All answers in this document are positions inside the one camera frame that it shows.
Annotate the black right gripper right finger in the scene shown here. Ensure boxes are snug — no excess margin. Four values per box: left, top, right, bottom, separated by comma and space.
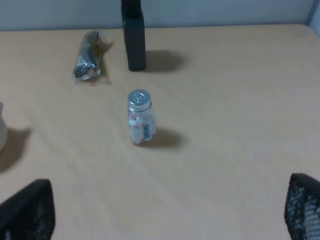
284, 173, 320, 240

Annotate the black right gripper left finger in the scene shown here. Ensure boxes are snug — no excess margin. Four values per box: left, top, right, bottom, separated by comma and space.
0, 179, 55, 240

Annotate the beige ceramic teapot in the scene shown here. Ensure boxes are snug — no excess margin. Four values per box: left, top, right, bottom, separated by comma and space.
0, 102, 8, 151

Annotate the clear snack wrapper packet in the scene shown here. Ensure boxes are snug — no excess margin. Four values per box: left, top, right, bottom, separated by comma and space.
72, 29, 114, 83

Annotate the black bottle green label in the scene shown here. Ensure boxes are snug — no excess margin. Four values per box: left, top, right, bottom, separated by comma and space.
121, 0, 146, 72

